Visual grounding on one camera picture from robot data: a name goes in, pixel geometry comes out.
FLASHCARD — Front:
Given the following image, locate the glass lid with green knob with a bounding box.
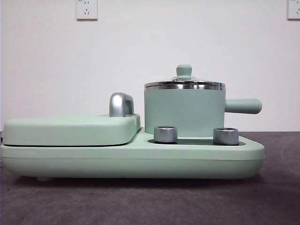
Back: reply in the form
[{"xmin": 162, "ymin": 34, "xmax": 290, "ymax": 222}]
[{"xmin": 143, "ymin": 64, "xmax": 226, "ymax": 91}]

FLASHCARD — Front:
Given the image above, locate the silver control knob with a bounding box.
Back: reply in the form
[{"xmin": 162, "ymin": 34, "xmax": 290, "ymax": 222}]
[
  {"xmin": 153, "ymin": 126, "xmax": 178, "ymax": 143},
  {"xmin": 212, "ymin": 127, "xmax": 239, "ymax": 145}
]

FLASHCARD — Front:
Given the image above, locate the mint green breakfast machine base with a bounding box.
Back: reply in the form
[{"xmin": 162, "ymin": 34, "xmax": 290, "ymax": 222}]
[{"xmin": 0, "ymin": 127, "xmax": 266, "ymax": 182}]

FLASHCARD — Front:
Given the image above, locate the mint green griddle cover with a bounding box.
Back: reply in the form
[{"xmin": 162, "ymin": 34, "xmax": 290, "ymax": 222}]
[{"xmin": 2, "ymin": 113, "xmax": 141, "ymax": 147}]

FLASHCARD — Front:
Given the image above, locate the mint green handled pot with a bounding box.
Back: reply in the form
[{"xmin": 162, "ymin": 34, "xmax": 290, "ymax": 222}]
[{"xmin": 143, "ymin": 87, "xmax": 263, "ymax": 138}]

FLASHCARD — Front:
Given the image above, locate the silver griddle cover handle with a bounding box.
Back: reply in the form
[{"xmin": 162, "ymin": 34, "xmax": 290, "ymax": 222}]
[{"xmin": 109, "ymin": 92, "xmax": 135, "ymax": 117}]

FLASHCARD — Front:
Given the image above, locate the white wall socket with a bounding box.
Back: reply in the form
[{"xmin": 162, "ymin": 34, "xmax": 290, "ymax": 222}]
[
  {"xmin": 287, "ymin": 0, "xmax": 300, "ymax": 21},
  {"xmin": 75, "ymin": 0, "xmax": 98, "ymax": 22}
]

